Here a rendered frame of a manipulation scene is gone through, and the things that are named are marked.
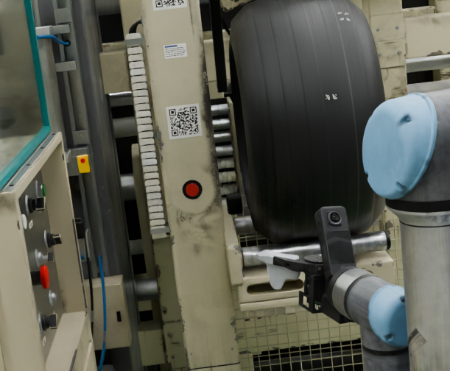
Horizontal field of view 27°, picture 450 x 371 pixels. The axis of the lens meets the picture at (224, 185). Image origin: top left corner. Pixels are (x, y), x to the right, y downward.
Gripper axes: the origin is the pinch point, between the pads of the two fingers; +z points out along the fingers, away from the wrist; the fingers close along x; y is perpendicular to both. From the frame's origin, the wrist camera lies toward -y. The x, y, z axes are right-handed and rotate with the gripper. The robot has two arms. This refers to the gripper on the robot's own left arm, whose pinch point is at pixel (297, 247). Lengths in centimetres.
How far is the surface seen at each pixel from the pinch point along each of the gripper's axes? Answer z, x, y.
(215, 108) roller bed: 96, 20, -15
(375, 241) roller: 41, 39, 10
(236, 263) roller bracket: 46.6, 7.4, 14.8
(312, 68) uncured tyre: 35.5, 19.0, -28.7
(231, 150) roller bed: 94, 24, -4
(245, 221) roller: 76, 21, 12
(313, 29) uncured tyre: 41, 21, -37
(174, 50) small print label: 60, -3, -32
